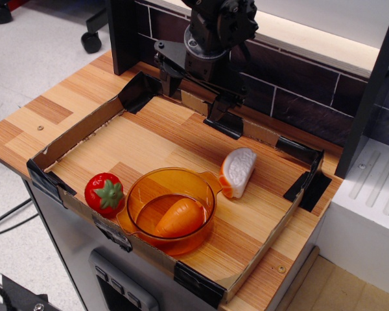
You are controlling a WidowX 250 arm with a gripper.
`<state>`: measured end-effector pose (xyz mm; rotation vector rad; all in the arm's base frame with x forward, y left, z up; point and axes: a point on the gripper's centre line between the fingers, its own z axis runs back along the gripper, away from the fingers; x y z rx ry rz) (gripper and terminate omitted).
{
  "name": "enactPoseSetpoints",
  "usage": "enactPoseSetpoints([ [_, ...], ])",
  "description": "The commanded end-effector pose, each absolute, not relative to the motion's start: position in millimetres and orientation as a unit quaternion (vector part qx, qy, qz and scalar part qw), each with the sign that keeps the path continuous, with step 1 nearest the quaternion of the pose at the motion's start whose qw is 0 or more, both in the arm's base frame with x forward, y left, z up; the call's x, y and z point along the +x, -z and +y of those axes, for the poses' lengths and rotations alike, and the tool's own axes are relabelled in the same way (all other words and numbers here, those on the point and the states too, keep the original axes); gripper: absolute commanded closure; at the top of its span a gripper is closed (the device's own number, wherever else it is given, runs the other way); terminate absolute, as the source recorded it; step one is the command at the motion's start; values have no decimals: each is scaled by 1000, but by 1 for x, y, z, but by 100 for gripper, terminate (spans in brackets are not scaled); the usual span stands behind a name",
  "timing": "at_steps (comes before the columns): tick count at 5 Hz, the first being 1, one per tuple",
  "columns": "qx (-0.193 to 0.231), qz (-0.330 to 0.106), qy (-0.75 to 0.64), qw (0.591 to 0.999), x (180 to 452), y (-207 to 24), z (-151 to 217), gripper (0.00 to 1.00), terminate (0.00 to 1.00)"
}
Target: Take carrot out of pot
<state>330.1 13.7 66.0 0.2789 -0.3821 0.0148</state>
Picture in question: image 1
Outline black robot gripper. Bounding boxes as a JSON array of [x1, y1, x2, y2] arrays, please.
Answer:
[[154, 29, 247, 122]]

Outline orange toy carrot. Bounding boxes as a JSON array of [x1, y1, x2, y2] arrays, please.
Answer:
[[154, 198, 205, 238]]

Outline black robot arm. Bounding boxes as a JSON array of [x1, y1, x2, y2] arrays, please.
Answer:
[[154, 1, 259, 122]]

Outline orange transparent plastic pot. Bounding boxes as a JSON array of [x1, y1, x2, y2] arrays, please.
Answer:
[[117, 168, 222, 257]]

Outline cardboard fence with black tape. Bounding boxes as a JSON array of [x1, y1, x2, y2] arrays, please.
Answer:
[[27, 71, 336, 310]]

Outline white orange toy sushi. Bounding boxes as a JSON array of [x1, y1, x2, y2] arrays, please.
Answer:
[[218, 147, 257, 198]]

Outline black office chair base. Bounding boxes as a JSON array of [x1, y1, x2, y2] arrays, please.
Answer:
[[80, 8, 108, 54]]

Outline red toy strawberry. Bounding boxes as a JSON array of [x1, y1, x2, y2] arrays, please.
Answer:
[[84, 172, 125, 218]]

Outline grey control panel with buttons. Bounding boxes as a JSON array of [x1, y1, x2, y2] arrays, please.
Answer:
[[89, 250, 159, 311]]

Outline white toy sink drainboard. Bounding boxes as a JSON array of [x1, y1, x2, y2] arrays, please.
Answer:
[[316, 139, 389, 293]]

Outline black vertical post left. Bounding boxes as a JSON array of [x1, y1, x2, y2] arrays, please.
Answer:
[[106, 0, 139, 75]]

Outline black vertical post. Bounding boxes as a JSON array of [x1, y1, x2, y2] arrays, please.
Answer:
[[106, 0, 139, 75], [335, 26, 389, 178]]

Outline black vertical post right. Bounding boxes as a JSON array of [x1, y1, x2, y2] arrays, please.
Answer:
[[335, 26, 389, 178]]

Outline black floor cables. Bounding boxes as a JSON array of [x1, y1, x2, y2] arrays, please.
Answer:
[[0, 197, 40, 239]]

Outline black metal bracket bottom left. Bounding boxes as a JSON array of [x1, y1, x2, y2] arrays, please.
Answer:
[[0, 273, 59, 311]]

